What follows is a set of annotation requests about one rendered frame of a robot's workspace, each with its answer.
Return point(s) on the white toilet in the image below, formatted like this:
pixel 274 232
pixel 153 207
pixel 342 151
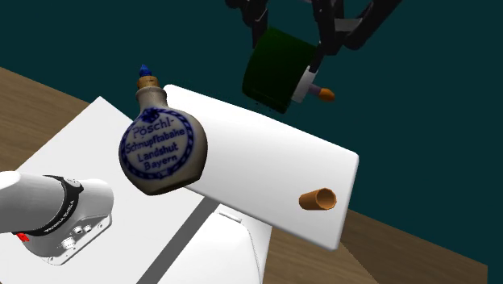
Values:
pixel 259 157

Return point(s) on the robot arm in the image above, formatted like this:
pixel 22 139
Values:
pixel 39 200

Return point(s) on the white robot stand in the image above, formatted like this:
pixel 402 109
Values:
pixel 135 224

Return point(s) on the grey flask with blue print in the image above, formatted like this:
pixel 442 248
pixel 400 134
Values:
pixel 161 157

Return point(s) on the orange tube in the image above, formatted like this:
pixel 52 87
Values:
pixel 314 200

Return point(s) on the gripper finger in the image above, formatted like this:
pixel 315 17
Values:
pixel 257 27
pixel 334 35

